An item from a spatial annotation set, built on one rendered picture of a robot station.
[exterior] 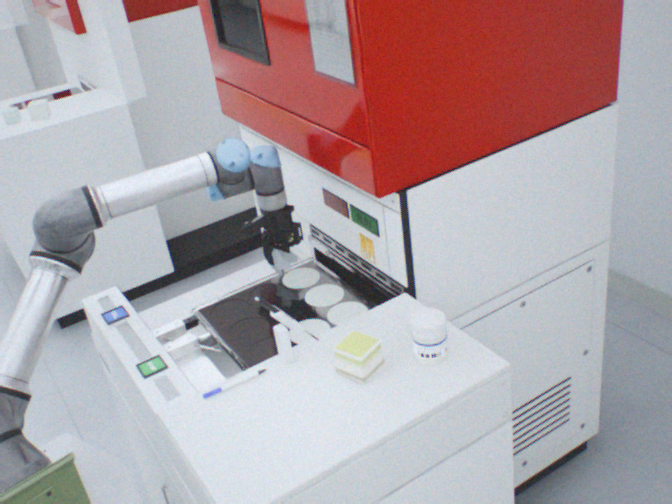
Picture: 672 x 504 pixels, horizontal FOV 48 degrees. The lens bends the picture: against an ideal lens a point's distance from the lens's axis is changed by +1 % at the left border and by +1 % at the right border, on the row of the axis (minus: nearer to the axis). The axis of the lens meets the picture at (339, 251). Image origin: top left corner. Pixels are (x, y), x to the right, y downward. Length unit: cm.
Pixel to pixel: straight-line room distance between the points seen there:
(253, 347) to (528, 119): 84
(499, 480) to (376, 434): 41
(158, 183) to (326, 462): 70
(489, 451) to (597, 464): 109
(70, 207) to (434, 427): 86
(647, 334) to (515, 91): 169
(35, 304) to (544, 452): 157
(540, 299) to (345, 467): 92
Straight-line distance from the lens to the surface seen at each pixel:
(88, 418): 322
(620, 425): 284
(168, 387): 163
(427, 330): 148
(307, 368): 157
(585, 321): 231
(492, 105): 174
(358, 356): 147
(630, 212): 327
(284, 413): 148
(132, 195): 165
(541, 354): 223
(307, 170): 198
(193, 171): 167
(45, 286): 174
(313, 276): 198
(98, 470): 172
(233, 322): 187
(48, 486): 152
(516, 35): 174
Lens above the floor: 194
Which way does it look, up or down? 30 degrees down
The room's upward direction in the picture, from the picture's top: 8 degrees counter-clockwise
